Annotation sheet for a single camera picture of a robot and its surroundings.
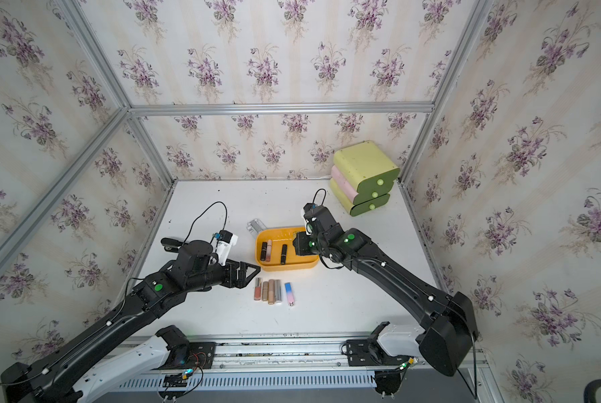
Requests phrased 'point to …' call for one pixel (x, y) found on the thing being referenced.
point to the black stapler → (170, 244)
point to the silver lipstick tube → (277, 291)
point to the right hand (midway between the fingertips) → (298, 244)
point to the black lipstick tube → (263, 251)
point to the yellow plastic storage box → (280, 236)
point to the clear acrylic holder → (255, 226)
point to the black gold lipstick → (303, 247)
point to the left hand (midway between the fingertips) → (253, 270)
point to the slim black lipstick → (284, 253)
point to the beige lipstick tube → (264, 290)
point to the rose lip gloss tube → (258, 289)
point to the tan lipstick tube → (270, 291)
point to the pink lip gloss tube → (269, 250)
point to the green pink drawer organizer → (362, 177)
